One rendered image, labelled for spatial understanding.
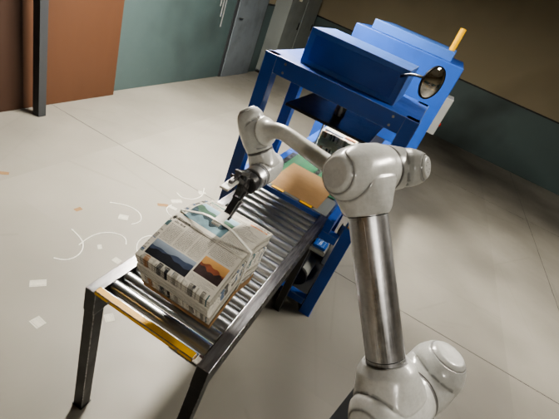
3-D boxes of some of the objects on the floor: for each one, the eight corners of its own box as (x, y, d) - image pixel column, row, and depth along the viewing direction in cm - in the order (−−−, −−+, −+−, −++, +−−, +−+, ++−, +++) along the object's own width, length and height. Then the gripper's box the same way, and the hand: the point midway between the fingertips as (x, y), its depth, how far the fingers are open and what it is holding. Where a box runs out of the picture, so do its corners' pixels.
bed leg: (81, 410, 178) (93, 316, 143) (71, 402, 179) (81, 308, 144) (91, 400, 183) (106, 307, 148) (81, 393, 184) (94, 298, 149)
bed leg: (279, 312, 271) (315, 240, 237) (271, 307, 272) (307, 235, 238) (281, 307, 276) (318, 236, 241) (274, 303, 277) (310, 231, 243)
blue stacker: (388, 212, 467) (493, 40, 361) (297, 163, 492) (370, -12, 386) (403, 175, 592) (485, 40, 486) (330, 138, 617) (393, 2, 512)
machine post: (210, 256, 294) (278, 56, 215) (201, 250, 296) (264, 49, 217) (216, 250, 301) (284, 55, 222) (208, 245, 303) (271, 49, 224)
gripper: (269, 155, 130) (237, 179, 113) (251, 212, 144) (221, 240, 127) (250, 146, 132) (216, 168, 114) (234, 203, 146) (202, 229, 129)
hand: (220, 204), depth 122 cm, fingers open, 14 cm apart
